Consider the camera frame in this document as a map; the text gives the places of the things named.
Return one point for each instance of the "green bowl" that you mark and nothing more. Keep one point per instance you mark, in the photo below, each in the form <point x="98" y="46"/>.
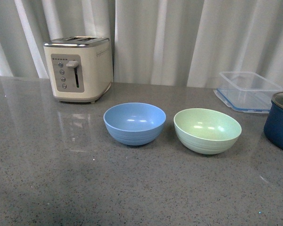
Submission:
<point x="206" y="131"/>

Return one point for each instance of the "white curtain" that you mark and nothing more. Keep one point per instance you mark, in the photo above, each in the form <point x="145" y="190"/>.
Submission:
<point x="163" y="42"/>

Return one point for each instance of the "blue bowl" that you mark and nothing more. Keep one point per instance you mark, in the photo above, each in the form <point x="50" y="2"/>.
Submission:
<point x="134" y="123"/>

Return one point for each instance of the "cream toaster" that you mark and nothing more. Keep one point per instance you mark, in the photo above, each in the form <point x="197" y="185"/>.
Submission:
<point x="80" y="68"/>

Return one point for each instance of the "clear plastic container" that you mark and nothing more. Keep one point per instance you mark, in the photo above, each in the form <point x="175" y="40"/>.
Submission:
<point x="246" y="92"/>

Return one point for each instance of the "blue saucepan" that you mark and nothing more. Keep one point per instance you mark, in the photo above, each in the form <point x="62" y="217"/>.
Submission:
<point x="273" y="128"/>

